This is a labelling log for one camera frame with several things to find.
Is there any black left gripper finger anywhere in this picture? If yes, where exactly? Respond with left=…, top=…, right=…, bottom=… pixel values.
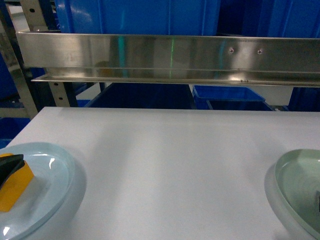
left=0, top=154, right=25, bottom=188

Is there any yellow toy building block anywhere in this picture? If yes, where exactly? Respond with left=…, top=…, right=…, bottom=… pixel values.
left=0, top=153, right=34, bottom=212

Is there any light blue plate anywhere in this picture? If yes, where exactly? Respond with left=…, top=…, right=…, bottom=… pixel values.
left=0, top=142, right=75, bottom=240

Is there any dark blue lower bin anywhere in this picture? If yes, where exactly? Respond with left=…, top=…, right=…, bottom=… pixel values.
left=85, top=83, right=196, bottom=110

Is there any blue bin below shelf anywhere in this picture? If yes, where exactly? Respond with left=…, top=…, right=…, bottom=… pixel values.
left=192, top=85, right=272, bottom=111

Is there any large blue bin left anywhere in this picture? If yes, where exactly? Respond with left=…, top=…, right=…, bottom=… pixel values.
left=55, top=0, right=221, bottom=36

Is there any large blue bin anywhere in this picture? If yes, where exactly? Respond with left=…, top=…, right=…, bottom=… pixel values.
left=217, top=0, right=320, bottom=39
left=55, top=0, right=221, bottom=36

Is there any light green plate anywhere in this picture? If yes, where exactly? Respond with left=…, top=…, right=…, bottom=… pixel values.
left=274, top=149, right=320, bottom=240

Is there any large blue bin right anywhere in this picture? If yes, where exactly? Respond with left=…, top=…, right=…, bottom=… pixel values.
left=217, top=0, right=320, bottom=39

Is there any stainless steel shelf rail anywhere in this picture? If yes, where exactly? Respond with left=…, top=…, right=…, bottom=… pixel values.
left=17, top=32, right=320, bottom=87

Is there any steel rack upright post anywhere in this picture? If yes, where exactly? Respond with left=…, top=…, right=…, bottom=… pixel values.
left=0, top=13, right=38, bottom=119

